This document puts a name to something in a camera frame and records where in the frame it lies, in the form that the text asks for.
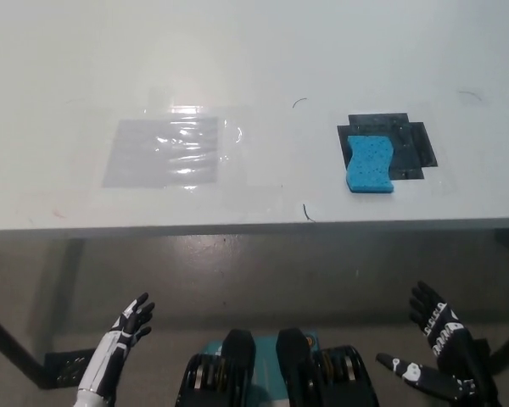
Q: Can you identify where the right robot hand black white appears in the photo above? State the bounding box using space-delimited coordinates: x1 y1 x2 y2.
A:
375 280 500 407

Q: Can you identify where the blue soft sponge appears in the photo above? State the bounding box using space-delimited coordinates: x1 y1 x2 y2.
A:
344 134 396 195

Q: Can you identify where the black floor tape patch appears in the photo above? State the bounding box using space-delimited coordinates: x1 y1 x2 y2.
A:
43 349 95 387

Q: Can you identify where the robot torso black teal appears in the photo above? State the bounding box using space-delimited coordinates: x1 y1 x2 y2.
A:
176 326 381 407

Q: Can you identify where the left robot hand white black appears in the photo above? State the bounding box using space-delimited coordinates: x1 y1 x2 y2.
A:
78 292 156 393

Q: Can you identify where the grey tape patch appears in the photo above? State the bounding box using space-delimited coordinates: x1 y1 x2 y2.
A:
100 116 219 189

